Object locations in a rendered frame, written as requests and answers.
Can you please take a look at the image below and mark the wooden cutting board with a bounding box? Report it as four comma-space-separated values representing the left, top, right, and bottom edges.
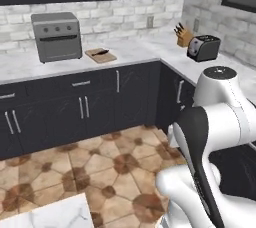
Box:
84, 47, 118, 65

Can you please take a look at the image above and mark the silver cabinet door handle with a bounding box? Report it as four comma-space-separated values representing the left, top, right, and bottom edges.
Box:
78, 96, 85, 120
11, 109, 22, 134
176, 79, 185, 105
115, 69, 121, 94
84, 95, 91, 119
4, 110, 15, 136

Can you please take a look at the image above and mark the dark drawer front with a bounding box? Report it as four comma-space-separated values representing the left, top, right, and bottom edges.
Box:
45, 71, 117, 99
0, 80, 48, 107

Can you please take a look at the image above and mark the grey wall outlet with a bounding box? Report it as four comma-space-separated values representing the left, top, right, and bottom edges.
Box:
193, 18, 201, 34
146, 15, 155, 29

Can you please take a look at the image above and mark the wooden knife block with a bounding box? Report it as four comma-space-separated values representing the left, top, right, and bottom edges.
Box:
173, 22, 196, 48

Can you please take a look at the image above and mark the grey toaster oven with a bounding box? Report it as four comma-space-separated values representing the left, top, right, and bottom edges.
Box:
30, 11, 84, 64

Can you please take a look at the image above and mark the silver drawer handle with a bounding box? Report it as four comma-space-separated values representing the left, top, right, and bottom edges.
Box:
71, 80, 92, 88
0, 92, 17, 101

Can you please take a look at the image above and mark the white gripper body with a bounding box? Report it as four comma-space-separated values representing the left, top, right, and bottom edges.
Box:
167, 122, 181, 149

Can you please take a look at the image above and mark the tall dark cabinet door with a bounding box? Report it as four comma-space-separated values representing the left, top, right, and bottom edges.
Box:
114, 61, 160, 129

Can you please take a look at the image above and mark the black silver toaster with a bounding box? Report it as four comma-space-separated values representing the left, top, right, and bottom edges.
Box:
186, 34, 222, 63

